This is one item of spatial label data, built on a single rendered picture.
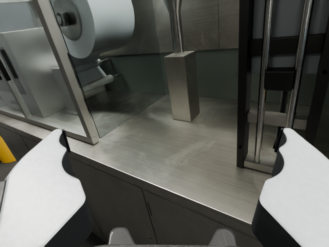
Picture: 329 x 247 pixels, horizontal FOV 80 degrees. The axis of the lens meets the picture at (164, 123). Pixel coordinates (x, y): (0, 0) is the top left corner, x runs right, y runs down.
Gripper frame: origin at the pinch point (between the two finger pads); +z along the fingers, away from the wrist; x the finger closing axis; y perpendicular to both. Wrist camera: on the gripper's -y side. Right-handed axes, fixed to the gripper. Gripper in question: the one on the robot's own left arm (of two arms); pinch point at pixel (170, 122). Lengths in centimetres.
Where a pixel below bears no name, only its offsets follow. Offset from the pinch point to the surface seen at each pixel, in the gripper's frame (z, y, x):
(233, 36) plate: 79, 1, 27
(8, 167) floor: 172, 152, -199
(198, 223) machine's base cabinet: 25, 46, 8
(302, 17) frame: 27.8, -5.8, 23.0
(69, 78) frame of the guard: 54, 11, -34
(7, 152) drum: 183, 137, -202
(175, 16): 66, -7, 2
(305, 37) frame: 27.2, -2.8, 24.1
